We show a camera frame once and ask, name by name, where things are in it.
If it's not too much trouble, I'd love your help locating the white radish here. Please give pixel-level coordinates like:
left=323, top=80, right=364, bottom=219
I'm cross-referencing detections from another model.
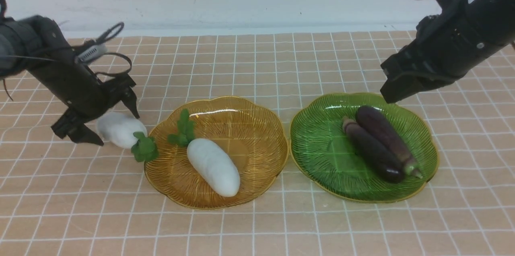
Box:
left=167, top=109, right=241, bottom=197
left=96, top=112, right=159, bottom=162

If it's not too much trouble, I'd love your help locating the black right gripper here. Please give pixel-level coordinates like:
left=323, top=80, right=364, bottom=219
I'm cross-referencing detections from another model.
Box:
left=380, top=0, right=489, bottom=103

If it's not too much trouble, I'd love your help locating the amber ribbed plastic plate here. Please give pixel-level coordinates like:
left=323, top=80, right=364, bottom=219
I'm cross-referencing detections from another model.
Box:
left=144, top=96, right=289, bottom=210

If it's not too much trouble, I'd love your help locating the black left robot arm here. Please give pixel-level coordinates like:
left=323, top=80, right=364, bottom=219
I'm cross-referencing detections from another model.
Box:
left=0, top=0, right=140, bottom=146

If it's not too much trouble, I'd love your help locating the green ribbed plastic plate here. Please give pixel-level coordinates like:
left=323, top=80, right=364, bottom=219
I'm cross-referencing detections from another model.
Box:
left=290, top=93, right=440, bottom=203

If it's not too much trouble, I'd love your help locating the purple eggplant with green stem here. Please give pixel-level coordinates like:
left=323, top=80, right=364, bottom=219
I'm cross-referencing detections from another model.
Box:
left=355, top=105, right=422, bottom=179

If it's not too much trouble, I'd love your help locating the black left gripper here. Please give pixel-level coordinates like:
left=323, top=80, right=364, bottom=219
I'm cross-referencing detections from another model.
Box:
left=50, top=53, right=140, bottom=146

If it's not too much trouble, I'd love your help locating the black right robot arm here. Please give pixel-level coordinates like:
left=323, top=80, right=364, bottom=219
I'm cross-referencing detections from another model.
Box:
left=380, top=0, right=515, bottom=103

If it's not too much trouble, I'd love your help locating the dark purple eggplant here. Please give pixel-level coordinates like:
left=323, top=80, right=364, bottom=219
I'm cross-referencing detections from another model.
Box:
left=342, top=116, right=406, bottom=184

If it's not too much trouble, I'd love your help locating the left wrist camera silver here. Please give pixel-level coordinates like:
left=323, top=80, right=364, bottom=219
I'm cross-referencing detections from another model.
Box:
left=75, top=43, right=108, bottom=65

